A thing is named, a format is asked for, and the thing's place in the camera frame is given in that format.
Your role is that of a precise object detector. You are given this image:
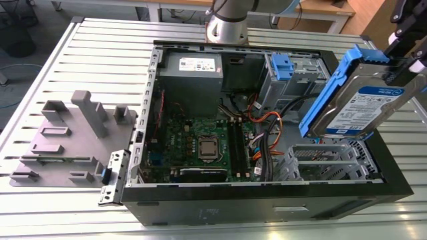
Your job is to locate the hard disk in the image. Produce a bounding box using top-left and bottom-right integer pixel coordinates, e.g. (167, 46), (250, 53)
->
(298, 44), (427, 141)

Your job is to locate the metal disk bay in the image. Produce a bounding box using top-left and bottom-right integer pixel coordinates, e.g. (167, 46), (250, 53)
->
(277, 138), (382, 182)

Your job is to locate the brown wooden cabinet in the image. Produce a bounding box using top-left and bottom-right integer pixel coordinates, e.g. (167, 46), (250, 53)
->
(362, 0), (401, 41)

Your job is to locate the metal optical drive cage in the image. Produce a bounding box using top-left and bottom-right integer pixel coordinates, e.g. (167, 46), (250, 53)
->
(258, 51), (337, 112)

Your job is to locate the blue plastic drive latch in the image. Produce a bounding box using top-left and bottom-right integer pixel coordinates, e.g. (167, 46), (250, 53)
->
(271, 53), (298, 81)

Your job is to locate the black RAM slot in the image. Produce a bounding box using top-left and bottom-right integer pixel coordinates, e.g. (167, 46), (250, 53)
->
(235, 117), (254, 179)
(227, 117), (245, 179)

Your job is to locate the grey power supply unit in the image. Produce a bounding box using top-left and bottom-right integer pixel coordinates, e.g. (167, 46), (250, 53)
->
(156, 51), (225, 119)

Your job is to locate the silver CPU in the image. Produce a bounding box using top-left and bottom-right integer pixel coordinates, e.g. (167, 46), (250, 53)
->
(199, 141), (221, 155)

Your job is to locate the white metal desk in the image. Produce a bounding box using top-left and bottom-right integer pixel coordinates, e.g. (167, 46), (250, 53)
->
(50, 0), (162, 23)

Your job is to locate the metal CPU socket cover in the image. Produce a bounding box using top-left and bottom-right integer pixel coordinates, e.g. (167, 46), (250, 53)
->
(196, 134), (223, 163)

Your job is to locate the green motherboard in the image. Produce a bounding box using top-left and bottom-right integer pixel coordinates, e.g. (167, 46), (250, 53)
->
(138, 117), (266, 184)

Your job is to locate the black graphics card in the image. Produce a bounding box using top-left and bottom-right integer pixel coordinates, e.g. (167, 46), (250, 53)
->
(170, 167), (230, 184)

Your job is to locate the black PC case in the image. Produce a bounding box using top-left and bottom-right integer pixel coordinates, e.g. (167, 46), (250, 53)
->
(119, 39), (415, 227)

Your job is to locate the grey parts rack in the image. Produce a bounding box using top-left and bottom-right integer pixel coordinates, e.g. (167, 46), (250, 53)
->
(8, 89), (140, 189)

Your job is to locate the black waste bin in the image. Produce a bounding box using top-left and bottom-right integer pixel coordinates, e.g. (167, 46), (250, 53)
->
(0, 0), (38, 58)

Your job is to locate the green RAM stick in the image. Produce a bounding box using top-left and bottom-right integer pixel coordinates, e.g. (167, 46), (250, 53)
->
(35, 156), (74, 164)

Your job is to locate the wooden desk with white frame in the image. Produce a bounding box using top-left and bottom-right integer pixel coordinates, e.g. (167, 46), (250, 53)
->
(270, 0), (357, 35)

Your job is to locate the thick black case cable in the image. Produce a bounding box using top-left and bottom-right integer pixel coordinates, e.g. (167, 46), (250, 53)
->
(262, 92), (323, 182)

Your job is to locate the orange power wire bundle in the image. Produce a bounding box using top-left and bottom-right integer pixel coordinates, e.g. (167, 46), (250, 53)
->
(249, 111), (285, 162)

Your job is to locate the thin red wire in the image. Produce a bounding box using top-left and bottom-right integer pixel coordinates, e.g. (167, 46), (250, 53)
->
(151, 89), (167, 145)

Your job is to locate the metal expansion slot bracket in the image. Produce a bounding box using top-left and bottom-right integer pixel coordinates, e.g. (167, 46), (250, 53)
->
(98, 149), (132, 208)

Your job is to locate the blue floor cable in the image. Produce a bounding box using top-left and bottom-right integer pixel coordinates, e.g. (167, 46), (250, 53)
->
(0, 63), (46, 111)

